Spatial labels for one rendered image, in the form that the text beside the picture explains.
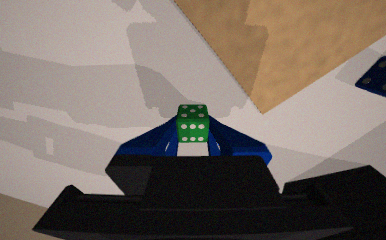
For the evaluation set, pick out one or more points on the tan flat mat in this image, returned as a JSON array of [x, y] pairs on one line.
[[276, 48]]

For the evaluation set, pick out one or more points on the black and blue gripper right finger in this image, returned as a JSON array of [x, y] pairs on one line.
[[233, 142]]

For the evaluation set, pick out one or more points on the green dice with white pips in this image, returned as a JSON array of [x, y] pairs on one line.
[[192, 123]]

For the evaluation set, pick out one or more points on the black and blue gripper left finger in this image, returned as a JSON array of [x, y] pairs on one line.
[[154, 142]]

